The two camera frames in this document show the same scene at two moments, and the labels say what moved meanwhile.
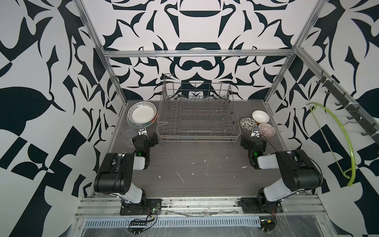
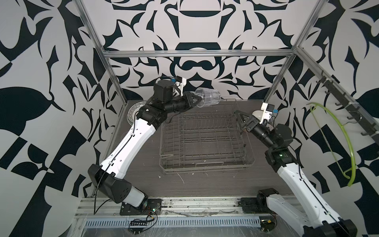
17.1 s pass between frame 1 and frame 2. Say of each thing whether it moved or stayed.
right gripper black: moved
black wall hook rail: stayed
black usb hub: stayed
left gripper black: moved
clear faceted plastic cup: moved
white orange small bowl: stayed
